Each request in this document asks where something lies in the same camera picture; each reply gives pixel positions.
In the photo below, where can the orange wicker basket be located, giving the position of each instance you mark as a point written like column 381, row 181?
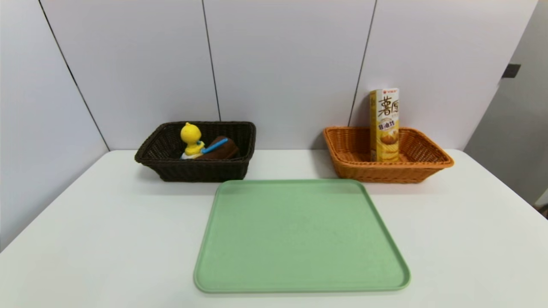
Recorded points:
column 385, row 173

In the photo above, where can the brown towel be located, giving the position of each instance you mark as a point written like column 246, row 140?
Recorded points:
column 224, row 150

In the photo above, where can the yellow potato chips box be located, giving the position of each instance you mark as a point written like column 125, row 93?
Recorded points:
column 384, row 128

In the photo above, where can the yellow duck toy car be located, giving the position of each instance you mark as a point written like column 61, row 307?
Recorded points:
column 190, row 134

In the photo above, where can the small black wall fixture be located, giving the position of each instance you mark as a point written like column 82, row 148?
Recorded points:
column 511, row 70

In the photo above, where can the light green plastic tray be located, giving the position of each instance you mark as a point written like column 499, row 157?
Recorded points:
column 299, row 235

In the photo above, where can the dark brown wicker basket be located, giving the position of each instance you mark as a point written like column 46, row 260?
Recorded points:
column 201, row 171

